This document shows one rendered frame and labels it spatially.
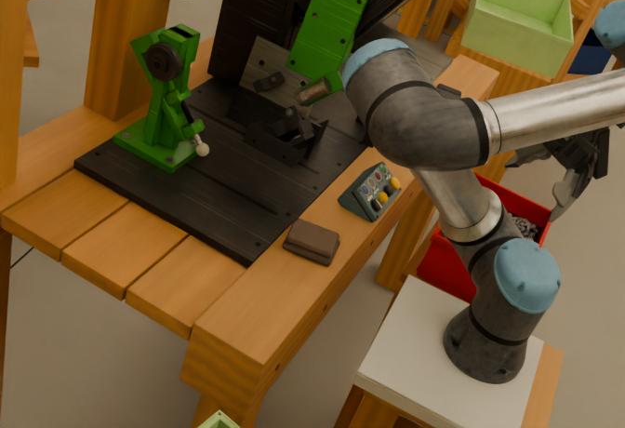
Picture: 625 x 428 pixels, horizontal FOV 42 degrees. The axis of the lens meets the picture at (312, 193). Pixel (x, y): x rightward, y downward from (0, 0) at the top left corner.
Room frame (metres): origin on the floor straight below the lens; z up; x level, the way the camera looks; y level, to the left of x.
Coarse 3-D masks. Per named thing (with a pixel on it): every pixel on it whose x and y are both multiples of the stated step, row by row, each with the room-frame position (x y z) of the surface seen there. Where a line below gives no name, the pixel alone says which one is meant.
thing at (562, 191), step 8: (568, 168) 1.20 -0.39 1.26; (568, 176) 1.19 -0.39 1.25; (576, 176) 1.20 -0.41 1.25; (560, 184) 1.17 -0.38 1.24; (568, 184) 1.18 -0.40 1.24; (552, 192) 1.15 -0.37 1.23; (560, 192) 1.16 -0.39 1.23; (568, 192) 1.18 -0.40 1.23; (560, 200) 1.16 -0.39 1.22; (568, 200) 1.17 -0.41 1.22; (560, 208) 1.16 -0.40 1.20; (552, 216) 1.16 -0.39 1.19
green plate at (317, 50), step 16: (320, 0) 1.62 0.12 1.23; (336, 0) 1.61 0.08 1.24; (352, 0) 1.61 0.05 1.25; (304, 16) 1.61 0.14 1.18; (320, 16) 1.61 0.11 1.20; (336, 16) 1.60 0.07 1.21; (352, 16) 1.60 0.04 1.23; (304, 32) 1.60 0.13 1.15; (320, 32) 1.60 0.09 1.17; (336, 32) 1.59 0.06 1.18; (352, 32) 1.59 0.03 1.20; (304, 48) 1.59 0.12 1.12; (320, 48) 1.58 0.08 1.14; (336, 48) 1.58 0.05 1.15; (288, 64) 1.58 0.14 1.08; (304, 64) 1.58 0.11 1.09; (320, 64) 1.57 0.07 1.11; (336, 64) 1.57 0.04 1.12
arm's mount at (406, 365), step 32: (416, 288) 1.22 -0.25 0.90; (384, 320) 1.11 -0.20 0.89; (416, 320) 1.13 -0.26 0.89; (448, 320) 1.16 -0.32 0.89; (384, 352) 1.03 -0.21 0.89; (416, 352) 1.06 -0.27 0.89; (384, 384) 0.96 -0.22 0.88; (416, 384) 0.98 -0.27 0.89; (448, 384) 1.01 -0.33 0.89; (480, 384) 1.03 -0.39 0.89; (512, 384) 1.05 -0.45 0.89; (416, 416) 0.94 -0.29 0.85; (448, 416) 0.94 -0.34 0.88; (480, 416) 0.96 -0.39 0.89; (512, 416) 0.98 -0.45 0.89
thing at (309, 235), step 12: (300, 228) 1.24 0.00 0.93; (312, 228) 1.25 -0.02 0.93; (324, 228) 1.26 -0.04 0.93; (288, 240) 1.20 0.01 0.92; (300, 240) 1.20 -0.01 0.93; (312, 240) 1.21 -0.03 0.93; (324, 240) 1.22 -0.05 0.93; (336, 240) 1.24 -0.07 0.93; (300, 252) 1.19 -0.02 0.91; (312, 252) 1.20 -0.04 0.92; (324, 252) 1.19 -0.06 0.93; (324, 264) 1.19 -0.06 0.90
